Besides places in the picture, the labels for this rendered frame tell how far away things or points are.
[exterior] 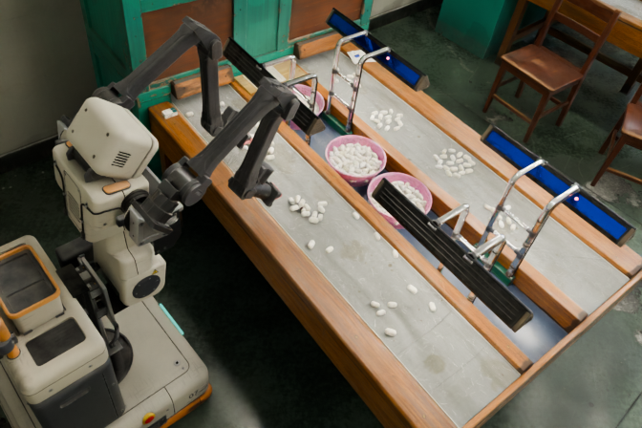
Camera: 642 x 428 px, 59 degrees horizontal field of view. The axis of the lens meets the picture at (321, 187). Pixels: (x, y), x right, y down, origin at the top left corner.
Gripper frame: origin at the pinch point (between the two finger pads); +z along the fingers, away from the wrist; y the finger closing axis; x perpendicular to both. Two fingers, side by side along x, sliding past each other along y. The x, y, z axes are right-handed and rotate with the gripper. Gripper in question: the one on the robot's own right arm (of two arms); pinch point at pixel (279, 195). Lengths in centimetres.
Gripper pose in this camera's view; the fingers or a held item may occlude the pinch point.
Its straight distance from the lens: 211.3
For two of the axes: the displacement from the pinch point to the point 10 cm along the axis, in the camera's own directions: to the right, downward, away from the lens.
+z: 5.1, 1.7, 8.4
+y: -6.1, -6.2, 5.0
